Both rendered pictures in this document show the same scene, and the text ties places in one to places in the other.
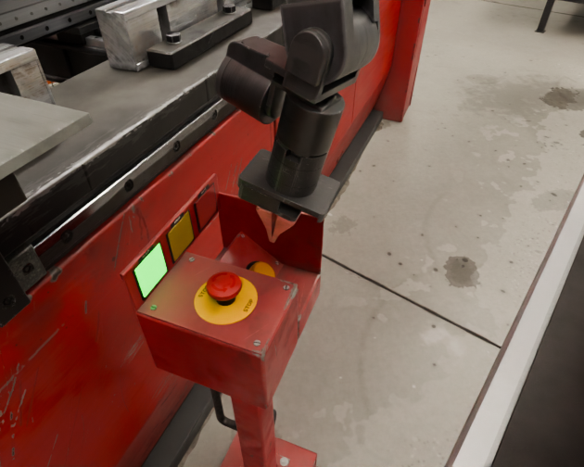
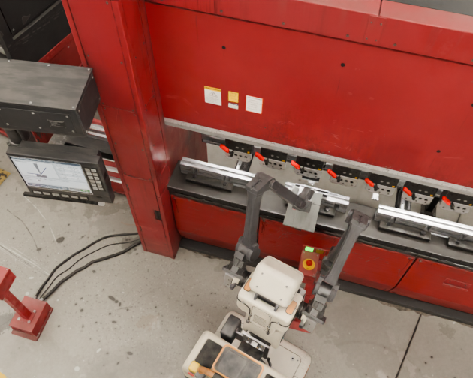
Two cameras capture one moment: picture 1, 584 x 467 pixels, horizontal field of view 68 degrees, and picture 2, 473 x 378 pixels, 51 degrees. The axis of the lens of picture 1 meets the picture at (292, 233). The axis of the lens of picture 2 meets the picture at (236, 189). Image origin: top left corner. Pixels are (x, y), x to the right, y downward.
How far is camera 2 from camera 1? 2.58 m
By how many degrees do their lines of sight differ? 52
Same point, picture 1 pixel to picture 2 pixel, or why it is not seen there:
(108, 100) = not seen: hidden behind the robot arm
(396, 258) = (429, 361)
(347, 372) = (352, 335)
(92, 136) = (337, 223)
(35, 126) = (308, 226)
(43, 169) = (323, 220)
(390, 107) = not seen: outside the picture
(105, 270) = (318, 238)
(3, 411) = (286, 234)
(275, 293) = (311, 273)
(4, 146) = (302, 226)
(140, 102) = not seen: hidden behind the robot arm
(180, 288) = (309, 255)
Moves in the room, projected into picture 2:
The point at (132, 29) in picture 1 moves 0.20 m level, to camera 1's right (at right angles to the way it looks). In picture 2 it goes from (378, 214) to (389, 245)
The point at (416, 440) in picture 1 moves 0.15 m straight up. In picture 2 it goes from (329, 363) to (333, 358)
